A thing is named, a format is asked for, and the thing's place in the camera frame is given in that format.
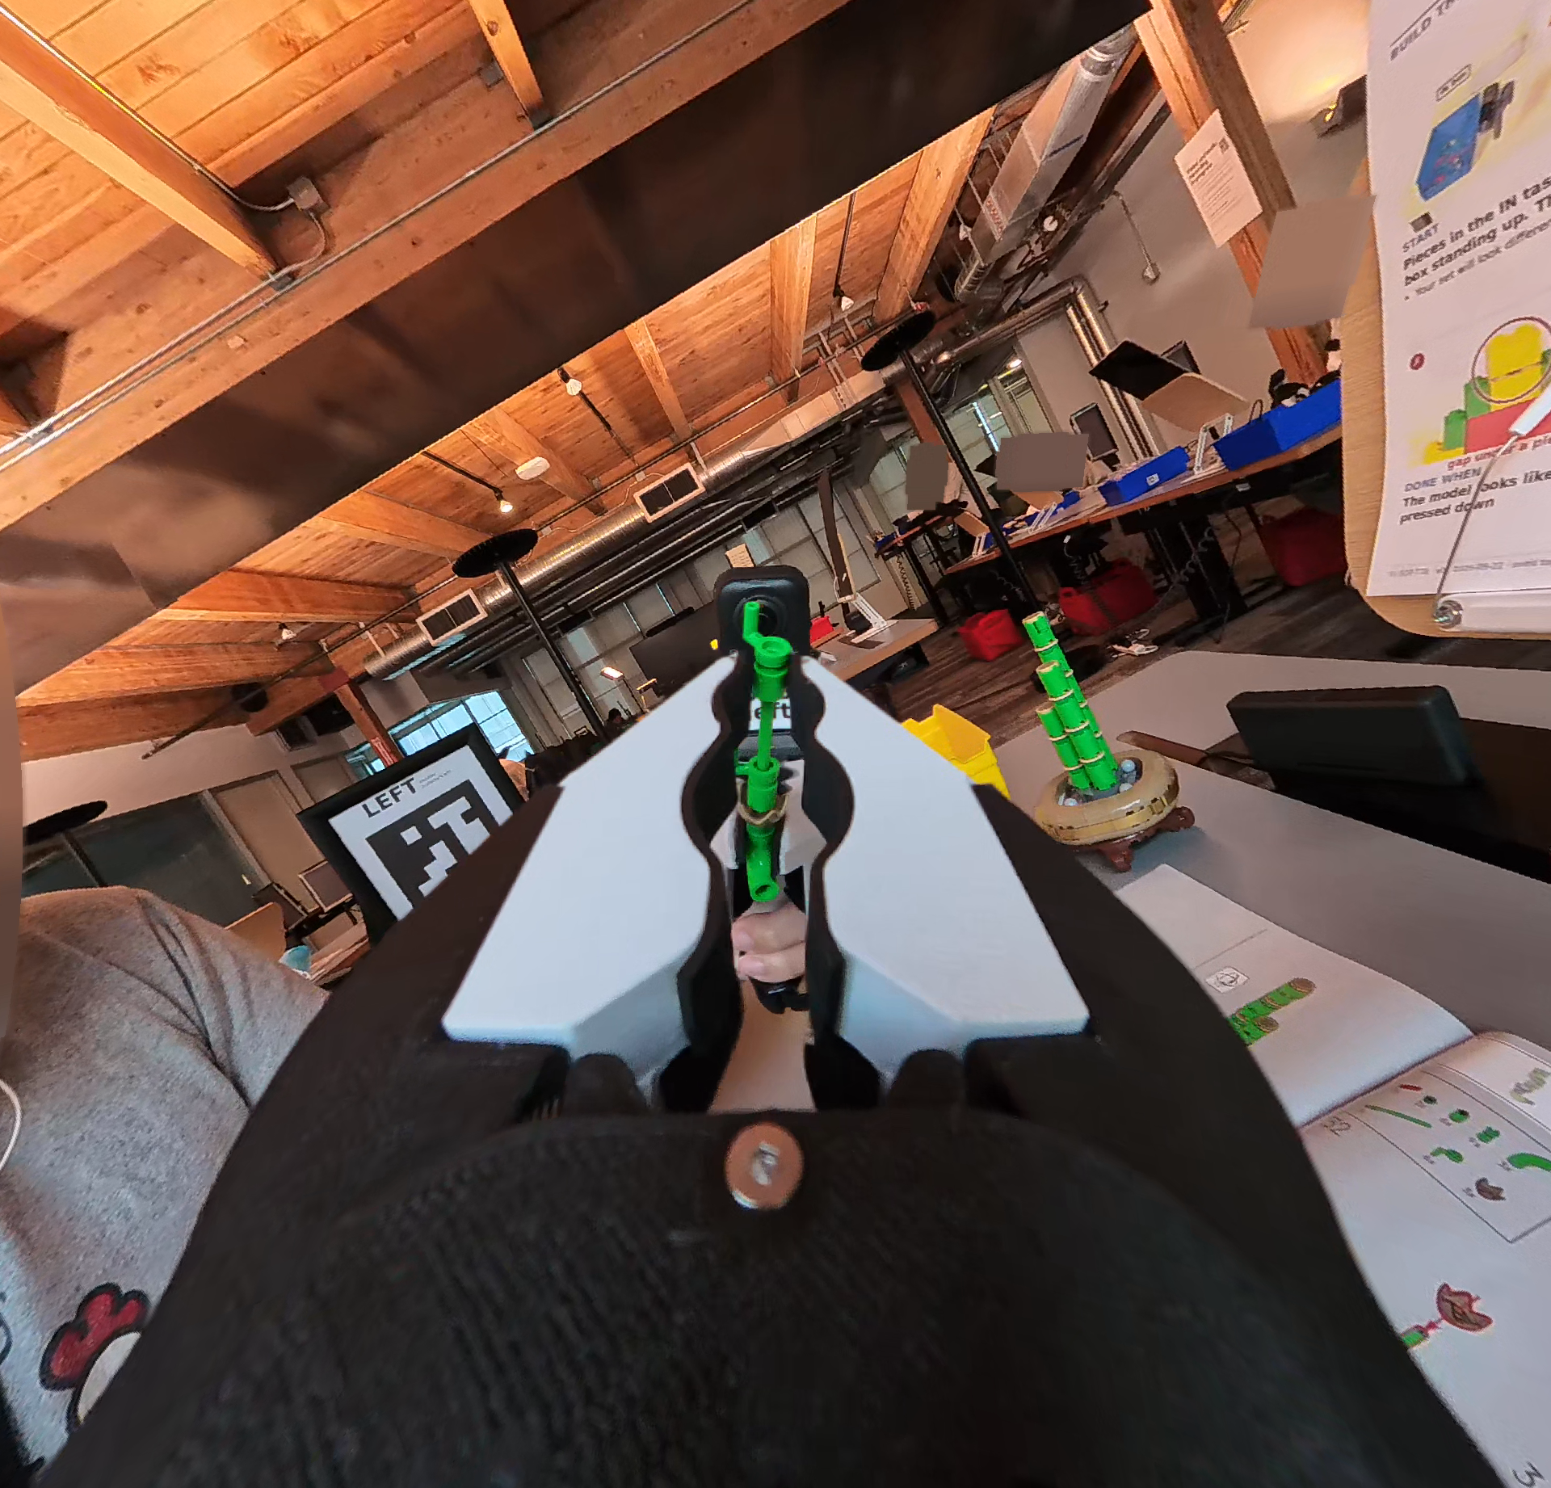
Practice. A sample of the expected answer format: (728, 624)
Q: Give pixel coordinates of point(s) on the lego instruction booklet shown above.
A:
(1270, 979)

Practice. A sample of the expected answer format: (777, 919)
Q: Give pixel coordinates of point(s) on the black pole lamp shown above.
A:
(896, 340)
(496, 551)

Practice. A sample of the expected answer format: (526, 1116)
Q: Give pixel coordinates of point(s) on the yellow plastic bin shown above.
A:
(957, 743)

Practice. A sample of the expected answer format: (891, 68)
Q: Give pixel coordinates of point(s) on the black angled panel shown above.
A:
(1138, 367)

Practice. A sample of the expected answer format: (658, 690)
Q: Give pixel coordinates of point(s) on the instruction poster on board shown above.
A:
(1353, 483)

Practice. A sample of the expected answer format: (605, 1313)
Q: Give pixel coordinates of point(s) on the black framed marker sign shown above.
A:
(410, 833)

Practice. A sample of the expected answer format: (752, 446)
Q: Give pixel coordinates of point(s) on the blue plastic bin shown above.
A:
(1145, 476)
(1278, 428)

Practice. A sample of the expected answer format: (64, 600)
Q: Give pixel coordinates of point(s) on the person's left forearm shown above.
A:
(764, 1065)

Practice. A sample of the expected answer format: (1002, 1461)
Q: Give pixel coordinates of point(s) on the white instruction sheet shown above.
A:
(1466, 303)

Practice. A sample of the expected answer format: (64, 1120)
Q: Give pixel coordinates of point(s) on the black rectangular case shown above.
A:
(1346, 743)

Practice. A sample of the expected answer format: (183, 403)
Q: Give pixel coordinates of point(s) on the green lego bamboo model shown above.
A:
(1073, 723)

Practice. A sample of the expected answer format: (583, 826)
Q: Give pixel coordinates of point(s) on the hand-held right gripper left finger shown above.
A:
(593, 908)

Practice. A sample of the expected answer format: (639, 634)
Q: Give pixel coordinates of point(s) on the long wooden desk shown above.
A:
(1149, 502)

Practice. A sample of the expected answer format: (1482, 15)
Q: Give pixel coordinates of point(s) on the white notice sheet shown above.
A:
(1215, 178)

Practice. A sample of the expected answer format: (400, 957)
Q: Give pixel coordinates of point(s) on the green lego bamboo stalk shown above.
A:
(764, 787)

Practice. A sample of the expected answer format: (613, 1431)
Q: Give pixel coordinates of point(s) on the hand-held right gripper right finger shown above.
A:
(944, 908)

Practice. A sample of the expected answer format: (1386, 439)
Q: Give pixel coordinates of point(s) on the red bag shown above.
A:
(989, 638)
(1303, 547)
(1108, 598)

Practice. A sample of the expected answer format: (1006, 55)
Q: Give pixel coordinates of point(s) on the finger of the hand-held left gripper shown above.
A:
(794, 840)
(726, 846)

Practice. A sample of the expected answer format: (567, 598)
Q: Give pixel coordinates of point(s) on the person's left hand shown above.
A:
(764, 936)

